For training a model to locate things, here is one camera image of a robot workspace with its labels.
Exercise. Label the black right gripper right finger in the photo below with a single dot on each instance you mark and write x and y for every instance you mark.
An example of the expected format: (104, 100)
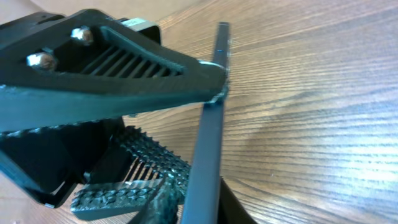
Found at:
(153, 188)

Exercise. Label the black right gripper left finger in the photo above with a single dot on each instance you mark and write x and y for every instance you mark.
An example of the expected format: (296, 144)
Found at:
(58, 70)

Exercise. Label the Samsung Galaxy smartphone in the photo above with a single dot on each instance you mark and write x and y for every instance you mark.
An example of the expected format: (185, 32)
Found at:
(203, 193)

